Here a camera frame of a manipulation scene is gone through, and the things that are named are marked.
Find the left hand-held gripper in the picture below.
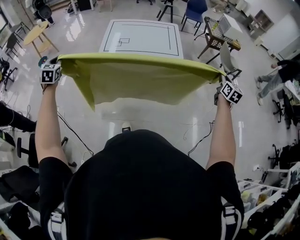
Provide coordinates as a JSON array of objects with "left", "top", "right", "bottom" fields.
[{"left": 39, "top": 56, "right": 63, "bottom": 84}]

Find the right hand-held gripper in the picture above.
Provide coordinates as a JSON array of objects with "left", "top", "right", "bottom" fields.
[{"left": 213, "top": 75, "right": 244, "bottom": 105}]

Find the yellow-green tablecloth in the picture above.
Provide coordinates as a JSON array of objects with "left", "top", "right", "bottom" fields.
[{"left": 57, "top": 52, "right": 227, "bottom": 113}]

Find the person's right forearm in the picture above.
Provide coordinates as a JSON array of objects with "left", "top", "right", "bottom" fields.
[{"left": 205, "top": 99, "right": 236, "bottom": 171}]

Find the person's left forearm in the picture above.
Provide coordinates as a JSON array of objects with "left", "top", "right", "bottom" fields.
[{"left": 35, "top": 82, "right": 68, "bottom": 165}]

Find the grey chair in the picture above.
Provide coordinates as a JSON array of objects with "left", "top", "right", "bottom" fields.
[{"left": 219, "top": 41, "right": 242, "bottom": 82}]

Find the round wooden table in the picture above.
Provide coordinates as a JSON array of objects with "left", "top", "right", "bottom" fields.
[{"left": 23, "top": 20, "right": 60, "bottom": 58}]

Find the black office chair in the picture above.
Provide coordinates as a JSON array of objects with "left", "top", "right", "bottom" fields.
[
  {"left": 17, "top": 133, "right": 77, "bottom": 170},
  {"left": 0, "top": 57, "right": 18, "bottom": 91},
  {"left": 271, "top": 88, "right": 300, "bottom": 130},
  {"left": 268, "top": 144, "right": 300, "bottom": 171}
]

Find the black side chair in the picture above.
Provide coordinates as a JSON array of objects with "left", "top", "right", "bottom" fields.
[{"left": 6, "top": 23, "right": 24, "bottom": 59}]

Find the wooden rattan chair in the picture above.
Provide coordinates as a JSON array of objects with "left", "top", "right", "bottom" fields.
[{"left": 197, "top": 16, "right": 241, "bottom": 65}]

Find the white box appliance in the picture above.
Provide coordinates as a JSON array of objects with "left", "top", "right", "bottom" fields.
[{"left": 219, "top": 13, "right": 243, "bottom": 36}]

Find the white desk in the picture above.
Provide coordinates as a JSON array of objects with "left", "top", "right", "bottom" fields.
[{"left": 69, "top": 0, "right": 96, "bottom": 15}]

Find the black cabinet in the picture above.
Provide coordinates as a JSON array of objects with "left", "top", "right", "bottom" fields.
[{"left": 77, "top": 0, "right": 97, "bottom": 11}]

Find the wooden cubby shelf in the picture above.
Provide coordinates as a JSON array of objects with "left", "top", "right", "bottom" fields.
[{"left": 254, "top": 9, "right": 275, "bottom": 32}]

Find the blue chair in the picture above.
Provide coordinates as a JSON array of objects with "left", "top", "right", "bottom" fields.
[{"left": 180, "top": 0, "right": 209, "bottom": 32}]

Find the white table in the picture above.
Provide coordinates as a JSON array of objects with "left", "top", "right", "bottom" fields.
[{"left": 98, "top": 19, "right": 184, "bottom": 59}]

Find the white chair with black legs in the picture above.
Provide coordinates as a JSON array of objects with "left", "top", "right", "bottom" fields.
[{"left": 156, "top": 0, "right": 180, "bottom": 23}]

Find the white storage rack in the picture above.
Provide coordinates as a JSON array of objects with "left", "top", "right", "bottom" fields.
[
  {"left": 0, "top": 199, "right": 42, "bottom": 240},
  {"left": 236, "top": 161, "right": 300, "bottom": 240}
]

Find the black bag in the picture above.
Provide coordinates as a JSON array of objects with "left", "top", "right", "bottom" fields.
[{"left": 0, "top": 165, "right": 41, "bottom": 203}]

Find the person's black shirt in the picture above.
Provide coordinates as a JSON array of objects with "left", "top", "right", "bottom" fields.
[{"left": 38, "top": 129, "right": 245, "bottom": 240}]

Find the black cable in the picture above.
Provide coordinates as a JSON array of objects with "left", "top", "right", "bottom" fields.
[{"left": 57, "top": 111, "right": 95, "bottom": 157}]

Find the black white shoulder strap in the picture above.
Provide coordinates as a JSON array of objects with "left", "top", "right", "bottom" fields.
[
  {"left": 47, "top": 205, "right": 68, "bottom": 240},
  {"left": 219, "top": 202, "right": 242, "bottom": 240}
]

